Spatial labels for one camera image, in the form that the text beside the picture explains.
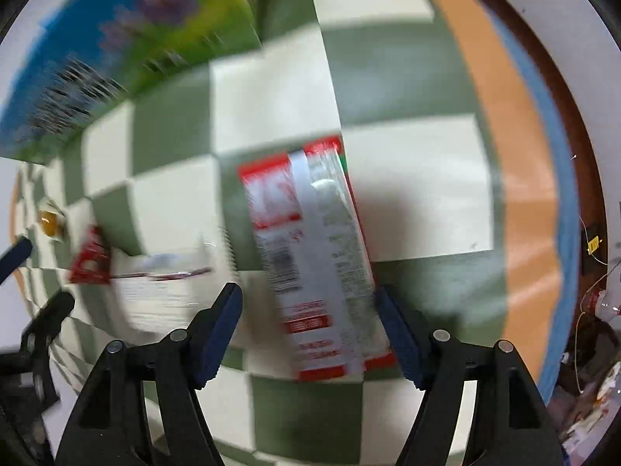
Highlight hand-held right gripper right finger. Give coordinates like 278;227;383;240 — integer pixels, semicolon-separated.
376;285;564;466

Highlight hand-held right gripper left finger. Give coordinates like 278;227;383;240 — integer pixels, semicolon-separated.
56;282;243;466

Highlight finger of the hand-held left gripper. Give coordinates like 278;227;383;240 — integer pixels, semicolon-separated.
0;235;35;285
22;290;76;409

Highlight red and white snack packet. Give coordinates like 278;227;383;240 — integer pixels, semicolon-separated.
238;136;403;382

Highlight printed cardboard box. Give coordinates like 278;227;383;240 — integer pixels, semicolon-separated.
0;0;265;166

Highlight small amber snack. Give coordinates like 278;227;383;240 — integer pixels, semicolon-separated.
36;209;67;240

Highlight red triangular snack packet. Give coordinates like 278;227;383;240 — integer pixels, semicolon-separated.
68;226;113;285

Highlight plain white snack packet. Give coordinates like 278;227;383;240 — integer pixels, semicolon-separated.
109;243;230;337

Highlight green checked mat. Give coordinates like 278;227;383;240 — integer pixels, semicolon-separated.
10;0;560;466

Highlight scattered papers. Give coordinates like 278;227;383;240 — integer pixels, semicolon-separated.
553;364;621;453

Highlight blue bed sheet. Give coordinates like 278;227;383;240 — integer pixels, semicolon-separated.
485;5;583;405

